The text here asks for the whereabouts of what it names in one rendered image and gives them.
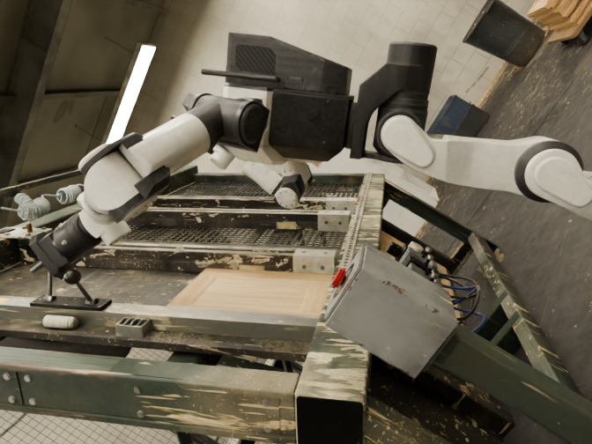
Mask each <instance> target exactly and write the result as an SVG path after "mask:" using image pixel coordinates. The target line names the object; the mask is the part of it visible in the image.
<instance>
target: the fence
mask: <svg viewBox="0 0 592 444"><path fill-rule="evenodd" d="M0 298H10V299H9V300H7V301H5V302H3V303H0V318H2V319H13V320H25V321H37V322H43V319H44V317H45V316H46V315H60V316H72V317H76V318H77V319H78V324H82V325H94V326H106V327H114V326H115V325H116V324H117V323H118V322H119V321H120V320H121V319H123V317H128V318H140V319H151V326H152V330H163V331H174V332H186V333H197V334H209V335H221V336H232V337H254V338H266V339H277V340H289V341H301V342H312V339H313V336H314V333H315V328H316V325H317V323H318V320H319V317H320V316H310V315H296V314H270V313H257V312H243V311H229V310H216V309H202V308H188V307H162V306H148V305H135V304H122V303H111V304H110V305H109V306H107V307H106V308H104V309H103V310H102V311H90V310H77V309H64V308H52V307H30V302H32V301H34V300H36V299H38V298H27V297H13V296H0Z"/></svg>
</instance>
